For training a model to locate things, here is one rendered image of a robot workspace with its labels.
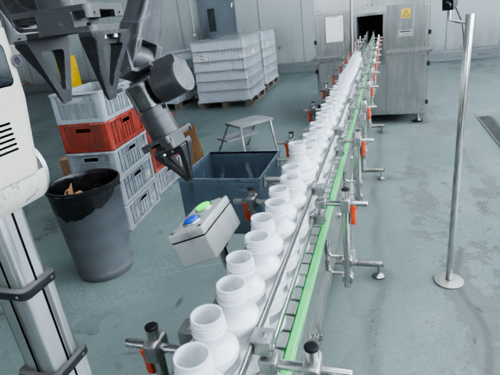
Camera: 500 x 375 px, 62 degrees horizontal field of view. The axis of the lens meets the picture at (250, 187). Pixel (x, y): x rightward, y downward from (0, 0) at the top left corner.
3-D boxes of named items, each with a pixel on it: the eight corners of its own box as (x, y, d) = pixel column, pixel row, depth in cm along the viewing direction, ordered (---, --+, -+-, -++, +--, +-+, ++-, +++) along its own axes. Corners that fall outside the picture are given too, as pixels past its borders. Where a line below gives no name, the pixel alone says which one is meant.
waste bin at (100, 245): (116, 291, 256) (89, 196, 232) (57, 285, 270) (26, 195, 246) (152, 251, 296) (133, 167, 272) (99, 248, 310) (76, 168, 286)
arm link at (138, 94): (134, 82, 81) (116, 88, 76) (160, 68, 78) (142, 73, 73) (152, 114, 83) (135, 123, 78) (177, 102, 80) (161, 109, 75)
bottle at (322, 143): (309, 180, 121) (306, 125, 115) (330, 180, 120) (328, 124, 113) (306, 188, 116) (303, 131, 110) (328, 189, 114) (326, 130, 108)
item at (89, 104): (106, 122, 296) (98, 91, 288) (55, 126, 304) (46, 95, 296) (140, 103, 351) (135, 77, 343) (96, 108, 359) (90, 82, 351)
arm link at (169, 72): (145, 61, 84) (111, 50, 77) (188, 35, 79) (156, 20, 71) (158, 117, 83) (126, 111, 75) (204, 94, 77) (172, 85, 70)
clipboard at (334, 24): (344, 42, 508) (343, 13, 496) (325, 43, 515) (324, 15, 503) (344, 41, 511) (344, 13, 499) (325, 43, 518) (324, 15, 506)
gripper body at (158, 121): (194, 130, 84) (176, 96, 82) (171, 145, 75) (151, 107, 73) (169, 141, 86) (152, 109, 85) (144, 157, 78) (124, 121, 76)
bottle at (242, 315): (234, 363, 60) (218, 266, 54) (274, 371, 58) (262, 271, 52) (217, 397, 55) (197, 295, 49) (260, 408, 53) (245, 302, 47)
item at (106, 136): (113, 151, 305) (106, 121, 297) (64, 154, 314) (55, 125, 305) (146, 129, 360) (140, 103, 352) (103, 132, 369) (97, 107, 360)
